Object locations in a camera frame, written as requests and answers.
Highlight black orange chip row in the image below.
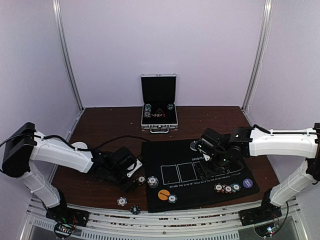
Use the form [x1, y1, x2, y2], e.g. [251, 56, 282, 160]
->
[136, 176, 146, 186]

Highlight black orange hundred chip stack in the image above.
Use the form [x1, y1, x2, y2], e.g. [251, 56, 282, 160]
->
[223, 185, 233, 194]

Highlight small chip stack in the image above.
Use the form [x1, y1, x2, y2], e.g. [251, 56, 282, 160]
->
[147, 176, 159, 188]

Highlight purple small blind button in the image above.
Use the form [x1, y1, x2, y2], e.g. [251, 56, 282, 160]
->
[242, 178, 254, 189]

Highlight orange big blind button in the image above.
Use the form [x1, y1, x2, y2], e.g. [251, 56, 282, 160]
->
[157, 189, 171, 201]

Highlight blue green fifty chip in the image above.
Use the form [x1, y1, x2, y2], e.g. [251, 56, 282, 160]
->
[167, 194, 178, 204]

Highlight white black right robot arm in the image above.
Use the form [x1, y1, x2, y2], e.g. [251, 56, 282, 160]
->
[190, 123, 320, 221]

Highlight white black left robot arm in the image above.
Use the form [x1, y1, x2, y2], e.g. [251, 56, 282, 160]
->
[1, 122, 143, 222]

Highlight white blue chip flat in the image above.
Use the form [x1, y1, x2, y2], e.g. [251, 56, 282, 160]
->
[117, 196, 128, 207]

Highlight black poker table mat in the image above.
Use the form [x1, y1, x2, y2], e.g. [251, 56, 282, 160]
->
[141, 139, 260, 213]

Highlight white red bowl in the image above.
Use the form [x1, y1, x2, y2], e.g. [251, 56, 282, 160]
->
[71, 141, 88, 151]

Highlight chips in case right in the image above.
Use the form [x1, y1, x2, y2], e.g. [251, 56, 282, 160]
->
[167, 103, 175, 111]

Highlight aluminium poker case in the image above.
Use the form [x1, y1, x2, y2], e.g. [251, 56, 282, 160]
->
[140, 73, 179, 134]

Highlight chips row in case left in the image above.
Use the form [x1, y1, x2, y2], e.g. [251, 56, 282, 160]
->
[143, 103, 152, 118]

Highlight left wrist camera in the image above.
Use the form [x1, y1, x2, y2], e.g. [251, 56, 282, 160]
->
[126, 159, 143, 178]

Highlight black white chip on rail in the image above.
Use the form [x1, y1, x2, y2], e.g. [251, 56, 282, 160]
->
[130, 205, 141, 215]

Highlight aluminium frame rail front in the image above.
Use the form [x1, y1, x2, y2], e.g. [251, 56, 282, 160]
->
[26, 197, 301, 240]

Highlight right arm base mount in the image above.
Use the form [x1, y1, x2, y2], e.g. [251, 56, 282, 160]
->
[238, 206, 282, 238]

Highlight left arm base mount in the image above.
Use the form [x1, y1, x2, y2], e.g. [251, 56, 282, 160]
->
[45, 207, 89, 239]

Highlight right aluminium frame post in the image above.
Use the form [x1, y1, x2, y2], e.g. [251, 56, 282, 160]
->
[241, 0, 274, 114]

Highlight aluminium frame post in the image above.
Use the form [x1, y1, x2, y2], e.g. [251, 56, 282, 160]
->
[52, 0, 84, 112]
[241, 0, 274, 114]

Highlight left aluminium frame post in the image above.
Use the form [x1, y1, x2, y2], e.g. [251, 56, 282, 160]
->
[52, 0, 84, 112]

